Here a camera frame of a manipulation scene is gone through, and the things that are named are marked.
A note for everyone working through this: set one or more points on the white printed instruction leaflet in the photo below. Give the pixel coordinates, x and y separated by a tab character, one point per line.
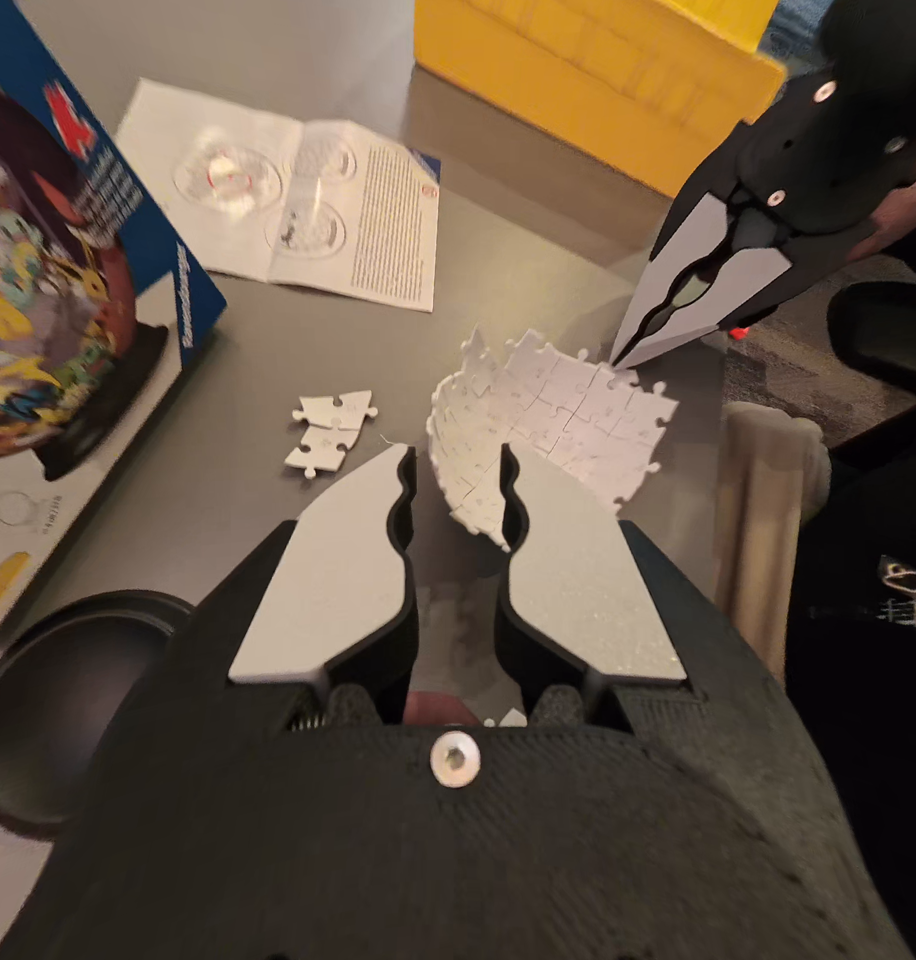
315	210

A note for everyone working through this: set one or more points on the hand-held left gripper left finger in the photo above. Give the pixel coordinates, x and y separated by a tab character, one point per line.
330	585

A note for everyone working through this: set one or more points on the colourful printed puzzle box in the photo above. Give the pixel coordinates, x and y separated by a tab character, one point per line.
53	262

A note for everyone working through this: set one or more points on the two-piece joined puzzle segment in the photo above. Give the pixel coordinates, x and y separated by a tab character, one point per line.
326	427

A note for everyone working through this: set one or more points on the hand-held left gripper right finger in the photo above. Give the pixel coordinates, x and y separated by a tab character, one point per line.
585	585

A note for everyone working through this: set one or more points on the black round cup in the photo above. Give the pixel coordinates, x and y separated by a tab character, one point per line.
45	712

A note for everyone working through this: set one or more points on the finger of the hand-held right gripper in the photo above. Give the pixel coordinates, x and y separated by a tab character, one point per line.
682	247
735	289

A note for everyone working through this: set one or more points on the beige trousers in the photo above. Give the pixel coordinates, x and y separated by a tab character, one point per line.
765	525

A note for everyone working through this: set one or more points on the metal badge clip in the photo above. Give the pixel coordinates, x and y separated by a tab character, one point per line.
911	581

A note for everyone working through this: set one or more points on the yellow box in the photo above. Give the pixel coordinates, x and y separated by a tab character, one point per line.
600	82

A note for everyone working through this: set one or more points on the partly built white puzzle ball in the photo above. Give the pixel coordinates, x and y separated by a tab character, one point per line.
563	412

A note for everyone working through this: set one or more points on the black mesh office chair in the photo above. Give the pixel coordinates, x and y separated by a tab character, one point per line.
877	330

